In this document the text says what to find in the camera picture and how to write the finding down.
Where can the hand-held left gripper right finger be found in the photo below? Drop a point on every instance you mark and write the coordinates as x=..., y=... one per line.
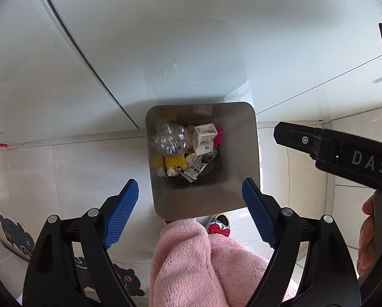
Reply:
x=258, y=214

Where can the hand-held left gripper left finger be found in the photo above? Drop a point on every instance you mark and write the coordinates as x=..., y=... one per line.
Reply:
x=120, y=217

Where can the steel trash bin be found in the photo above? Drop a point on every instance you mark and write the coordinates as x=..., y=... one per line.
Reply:
x=239, y=166

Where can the red plastic wrapper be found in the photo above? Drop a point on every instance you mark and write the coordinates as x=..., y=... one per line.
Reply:
x=220, y=134

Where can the printed wrapper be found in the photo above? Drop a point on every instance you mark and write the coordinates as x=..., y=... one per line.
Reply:
x=194, y=169

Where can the white drink carton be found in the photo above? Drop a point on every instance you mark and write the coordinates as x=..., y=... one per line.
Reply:
x=203, y=137

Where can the clear plastic bottle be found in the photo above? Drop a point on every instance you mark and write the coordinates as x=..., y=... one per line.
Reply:
x=171, y=139

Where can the person's right hand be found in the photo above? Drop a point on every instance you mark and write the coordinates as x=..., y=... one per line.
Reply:
x=367, y=239

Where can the slipper with red bow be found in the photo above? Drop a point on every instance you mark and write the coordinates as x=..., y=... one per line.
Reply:
x=219, y=227

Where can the black cat floor mat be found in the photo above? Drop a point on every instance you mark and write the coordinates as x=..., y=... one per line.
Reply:
x=128, y=279
x=16, y=235

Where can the pink fleece pants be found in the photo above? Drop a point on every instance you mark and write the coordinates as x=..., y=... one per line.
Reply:
x=194, y=262

